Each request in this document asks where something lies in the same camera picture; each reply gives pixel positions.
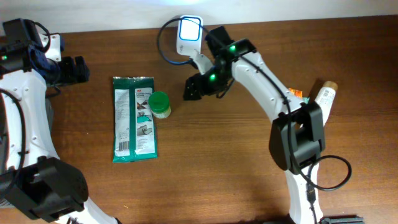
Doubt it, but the green 3M cloth package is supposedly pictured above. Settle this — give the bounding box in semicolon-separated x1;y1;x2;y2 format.
113;77;157;163

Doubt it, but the white tube with gold cap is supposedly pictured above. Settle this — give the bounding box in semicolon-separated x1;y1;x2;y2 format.
315;81;338;126

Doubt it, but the dark grey plastic basket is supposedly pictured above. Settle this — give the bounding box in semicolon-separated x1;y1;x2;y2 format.
1;99;54;174

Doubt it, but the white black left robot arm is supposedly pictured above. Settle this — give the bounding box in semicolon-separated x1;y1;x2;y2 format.
1;19;118;223

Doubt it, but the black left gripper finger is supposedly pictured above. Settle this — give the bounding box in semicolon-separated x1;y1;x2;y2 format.
62;57;76;84
75;56;90;83

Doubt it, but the green lid glass jar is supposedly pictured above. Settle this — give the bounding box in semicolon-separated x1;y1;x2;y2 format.
148;91;172;119

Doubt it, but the small orange juice carton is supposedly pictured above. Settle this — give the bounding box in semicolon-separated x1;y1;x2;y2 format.
289;88;303;100

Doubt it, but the white barcode scanner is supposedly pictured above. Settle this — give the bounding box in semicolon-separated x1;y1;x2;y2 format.
176;15;203;56

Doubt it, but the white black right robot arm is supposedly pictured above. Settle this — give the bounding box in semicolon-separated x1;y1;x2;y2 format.
177;27;325;223

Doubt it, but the teal wet wipes pack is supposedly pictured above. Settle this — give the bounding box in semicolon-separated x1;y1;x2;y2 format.
303;97;310;104

